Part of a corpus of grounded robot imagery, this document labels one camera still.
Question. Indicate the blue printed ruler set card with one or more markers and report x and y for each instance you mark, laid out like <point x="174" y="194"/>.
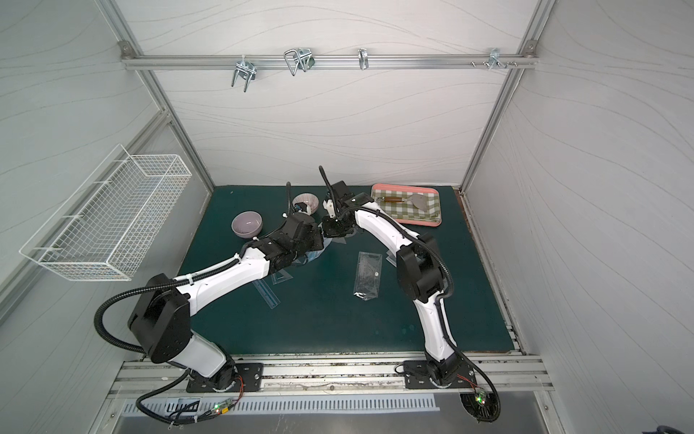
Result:
<point x="314" y="255"/>

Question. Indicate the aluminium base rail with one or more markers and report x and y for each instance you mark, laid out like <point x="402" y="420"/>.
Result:
<point x="284" y="374"/>

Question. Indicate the wooden handled metal scraper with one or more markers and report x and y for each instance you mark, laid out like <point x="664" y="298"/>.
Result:
<point x="419" y="201"/>

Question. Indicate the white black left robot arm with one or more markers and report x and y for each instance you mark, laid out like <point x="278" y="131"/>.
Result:
<point x="162" y="318"/>

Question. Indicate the metal bracket clamp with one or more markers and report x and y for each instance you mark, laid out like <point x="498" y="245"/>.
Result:
<point x="494" y="61"/>

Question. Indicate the plain lilac bowl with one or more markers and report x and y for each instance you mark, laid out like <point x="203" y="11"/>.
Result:
<point x="247" y="225"/>

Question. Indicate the green white checkered cloth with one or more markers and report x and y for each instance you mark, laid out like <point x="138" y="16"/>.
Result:
<point x="406" y="205"/>

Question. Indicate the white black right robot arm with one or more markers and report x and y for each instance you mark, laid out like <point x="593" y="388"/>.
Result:
<point x="423" y="277"/>

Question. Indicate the clear blue straight ruler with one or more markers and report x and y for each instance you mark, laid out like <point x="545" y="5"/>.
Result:
<point x="266" y="293"/>

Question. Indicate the large clear triangle ruler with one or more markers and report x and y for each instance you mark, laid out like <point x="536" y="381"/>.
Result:
<point x="281" y="277"/>

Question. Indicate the clear ruler set pouch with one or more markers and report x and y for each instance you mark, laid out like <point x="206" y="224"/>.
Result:
<point x="391" y="259"/>

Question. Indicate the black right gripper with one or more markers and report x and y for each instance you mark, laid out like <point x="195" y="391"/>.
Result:
<point x="333" y="229"/>

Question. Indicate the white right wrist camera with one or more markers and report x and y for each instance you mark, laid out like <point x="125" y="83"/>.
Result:
<point x="328" y="205"/>

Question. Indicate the metal u-bolt clamp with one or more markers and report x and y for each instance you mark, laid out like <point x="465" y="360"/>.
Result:
<point x="299" y="59"/>
<point x="363" y="59"/>
<point x="245" y="72"/>

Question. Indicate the pink plastic tray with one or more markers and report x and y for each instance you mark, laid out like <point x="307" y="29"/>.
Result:
<point x="406" y="205"/>

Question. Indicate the aluminium overhead rail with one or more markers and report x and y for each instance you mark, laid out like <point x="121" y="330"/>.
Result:
<point x="324" y="62"/>

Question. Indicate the purple striped bowl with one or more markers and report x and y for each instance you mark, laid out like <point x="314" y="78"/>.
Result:
<point x="309" y="199"/>

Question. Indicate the white wire basket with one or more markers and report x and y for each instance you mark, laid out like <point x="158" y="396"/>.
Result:
<point x="103" y="231"/>

